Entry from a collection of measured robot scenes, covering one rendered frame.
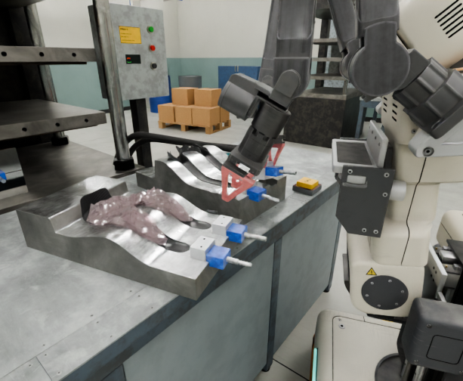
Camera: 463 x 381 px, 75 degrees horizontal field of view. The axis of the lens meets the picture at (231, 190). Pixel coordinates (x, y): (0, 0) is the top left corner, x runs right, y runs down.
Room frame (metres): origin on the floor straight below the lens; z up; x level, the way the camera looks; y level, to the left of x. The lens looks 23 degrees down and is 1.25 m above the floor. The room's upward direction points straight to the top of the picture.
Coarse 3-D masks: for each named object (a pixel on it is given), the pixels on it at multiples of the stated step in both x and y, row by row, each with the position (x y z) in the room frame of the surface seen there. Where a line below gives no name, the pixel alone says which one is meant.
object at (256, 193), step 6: (252, 186) 0.82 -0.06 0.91; (246, 192) 0.80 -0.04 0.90; (252, 192) 0.79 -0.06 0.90; (258, 192) 0.78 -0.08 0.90; (264, 192) 0.80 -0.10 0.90; (252, 198) 0.79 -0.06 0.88; (258, 198) 0.78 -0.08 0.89; (264, 198) 0.78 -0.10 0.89; (270, 198) 0.77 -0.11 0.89; (276, 198) 0.76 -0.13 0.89
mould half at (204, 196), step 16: (160, 160) 0.98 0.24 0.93; (176, 160) 0.99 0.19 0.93; (192, 160) 1.02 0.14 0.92; (224, 160) 1.09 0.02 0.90; (144, 176) 1.04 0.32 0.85; (160, 176) 0.98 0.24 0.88; (176, 176) 0.93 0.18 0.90; (192, 176) 0.94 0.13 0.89; (208, 176) 0.96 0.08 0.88; (176, 192) 0.93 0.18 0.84; (192, 192) 0.88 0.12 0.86; (208, 192) 0.83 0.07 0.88; (272, 192) 0.89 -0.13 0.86; (208, 208) 0.83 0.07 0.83; (224, 208) 0.79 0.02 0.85; (240, 208) 0.76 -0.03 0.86; (256, 208) 0.82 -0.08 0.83
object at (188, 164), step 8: (200, 144) 1.13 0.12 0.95; (168, 152) 1.01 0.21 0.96; (200, 152) 1.08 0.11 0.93; (208, 152) 1.10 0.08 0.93; (184, 160) 1.02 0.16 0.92; (208, 160) 1.05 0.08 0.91; (216, 160) 1.07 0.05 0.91; (192, 168) 0.99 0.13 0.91; (200, 176) 0.96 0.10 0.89; (216, 184) 0.88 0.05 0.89
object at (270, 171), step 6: (270, 162) 0.92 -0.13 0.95; (264, 168) 0.89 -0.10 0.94; (270, 168) 0.88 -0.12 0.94; (276, 168) 0.87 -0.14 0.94; (282, 168) 0.90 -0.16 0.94; (264, 174) 0.89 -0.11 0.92; (270, 174) 0.88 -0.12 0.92; (276, 174) 0.87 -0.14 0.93; (282, 174) 0.89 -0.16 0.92; (288, 174) 0.86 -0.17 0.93; (294, 174) 0.84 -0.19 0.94
